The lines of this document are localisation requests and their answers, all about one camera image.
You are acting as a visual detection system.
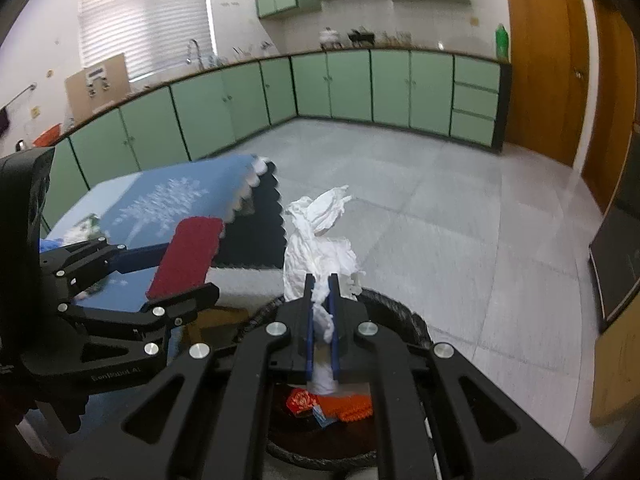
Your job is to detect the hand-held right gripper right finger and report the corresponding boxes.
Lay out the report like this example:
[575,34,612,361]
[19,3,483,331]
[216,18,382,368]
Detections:
[329,273,585,480]

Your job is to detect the metal towel bar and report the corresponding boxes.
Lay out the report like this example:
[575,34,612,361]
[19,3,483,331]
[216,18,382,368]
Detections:
[0,82,38,111]

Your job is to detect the orange foam net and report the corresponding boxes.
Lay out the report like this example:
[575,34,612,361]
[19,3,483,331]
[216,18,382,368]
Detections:
[320,394,373,422]

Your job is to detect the red wrapper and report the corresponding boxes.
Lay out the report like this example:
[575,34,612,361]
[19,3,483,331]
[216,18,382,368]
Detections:
[285,387,321,416]

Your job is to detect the white window blind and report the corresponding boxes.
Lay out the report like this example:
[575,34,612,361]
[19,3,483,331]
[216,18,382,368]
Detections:
[79,0,217,83]

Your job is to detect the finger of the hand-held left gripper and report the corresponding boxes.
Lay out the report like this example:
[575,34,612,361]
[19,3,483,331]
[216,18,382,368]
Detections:
[40,237,172,291]
[57,282,221,357]

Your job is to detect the cardboard box on counter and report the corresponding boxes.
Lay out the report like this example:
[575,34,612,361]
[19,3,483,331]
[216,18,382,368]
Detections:
[65,52,132,118]

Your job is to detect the blue tree print tablecloth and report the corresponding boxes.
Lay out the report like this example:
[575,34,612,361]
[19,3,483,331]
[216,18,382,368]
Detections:
[40,152,290,361]

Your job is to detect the green bottle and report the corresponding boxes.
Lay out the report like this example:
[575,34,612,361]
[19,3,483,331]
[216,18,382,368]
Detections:
[495,24,511,63]

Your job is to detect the black bagged waste bin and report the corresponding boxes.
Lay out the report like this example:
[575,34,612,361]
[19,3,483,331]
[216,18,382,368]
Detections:
[235,286,435,473]

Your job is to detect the white tissue paper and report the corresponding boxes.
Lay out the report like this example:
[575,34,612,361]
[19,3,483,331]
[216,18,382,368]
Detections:
[282,185,363,396]

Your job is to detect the black glass cabinet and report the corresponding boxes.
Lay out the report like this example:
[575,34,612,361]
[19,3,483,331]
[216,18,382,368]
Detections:
[589,120,640,333]

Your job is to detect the green base cabinets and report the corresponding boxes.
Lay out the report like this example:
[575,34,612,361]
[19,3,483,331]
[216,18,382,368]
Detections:
[35,47,512,236]

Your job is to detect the wooden door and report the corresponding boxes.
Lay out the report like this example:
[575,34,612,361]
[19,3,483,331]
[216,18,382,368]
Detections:
[582,0,636,211]
[502,0,588,168]

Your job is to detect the brown cardboard box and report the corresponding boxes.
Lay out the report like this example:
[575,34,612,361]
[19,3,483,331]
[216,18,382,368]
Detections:
[590,310,640,427]

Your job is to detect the orange basket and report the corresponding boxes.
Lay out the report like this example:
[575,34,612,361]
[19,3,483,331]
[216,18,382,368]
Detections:
[32,127,63,147]

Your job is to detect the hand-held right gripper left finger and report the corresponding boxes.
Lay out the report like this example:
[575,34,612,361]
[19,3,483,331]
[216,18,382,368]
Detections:
[57,273,317,480]

